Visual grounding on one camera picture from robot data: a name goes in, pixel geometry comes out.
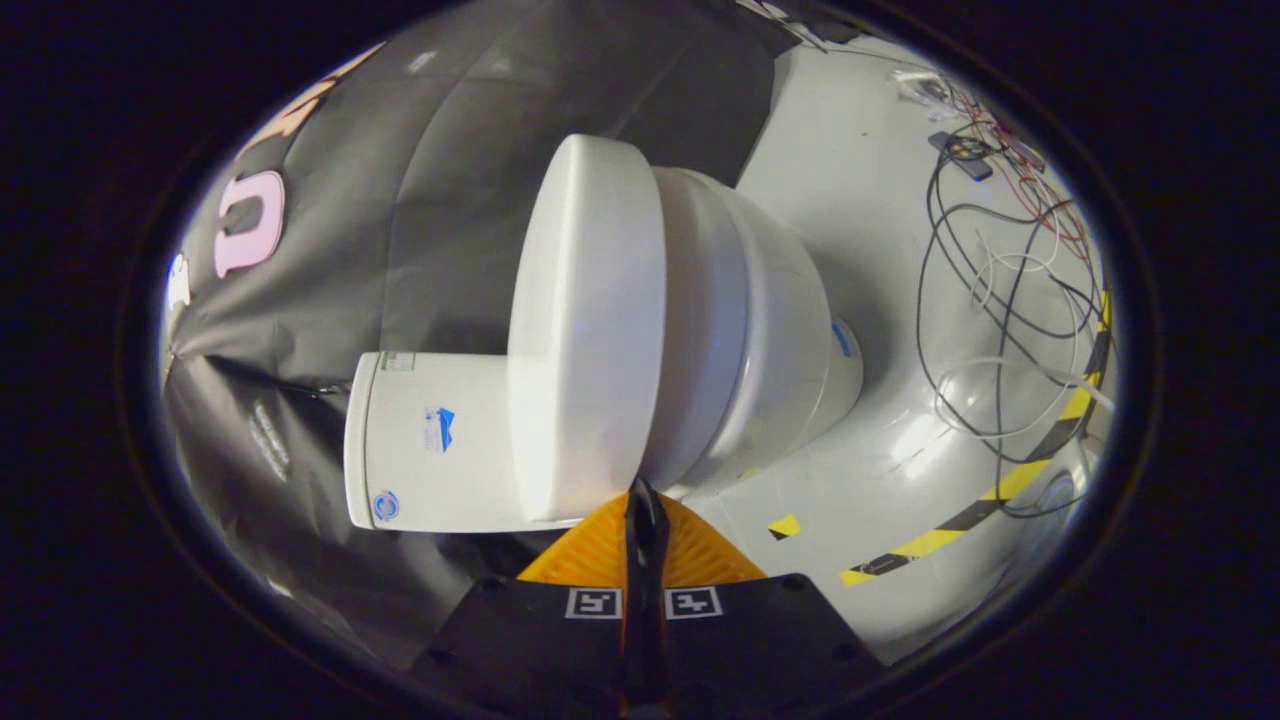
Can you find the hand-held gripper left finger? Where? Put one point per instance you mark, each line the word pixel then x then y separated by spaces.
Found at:
pixel 530 650

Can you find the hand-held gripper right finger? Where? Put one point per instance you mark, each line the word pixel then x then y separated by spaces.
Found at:
pixel 750 650

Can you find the white toilet lid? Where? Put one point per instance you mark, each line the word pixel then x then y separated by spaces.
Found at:
pixel 585 320

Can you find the white toilet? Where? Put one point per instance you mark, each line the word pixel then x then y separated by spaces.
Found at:
pixel 760 320

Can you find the small yellow tape piece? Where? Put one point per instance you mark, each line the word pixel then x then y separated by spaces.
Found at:
pixel 785 526

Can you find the yellow black hazard tape strip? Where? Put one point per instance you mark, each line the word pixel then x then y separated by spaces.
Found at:
pixel 1020 478

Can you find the black backdrop cloth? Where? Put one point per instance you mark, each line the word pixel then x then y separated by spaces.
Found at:
pixel 420 170

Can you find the dark power strip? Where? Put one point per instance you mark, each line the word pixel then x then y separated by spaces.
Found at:
pixel 962 157

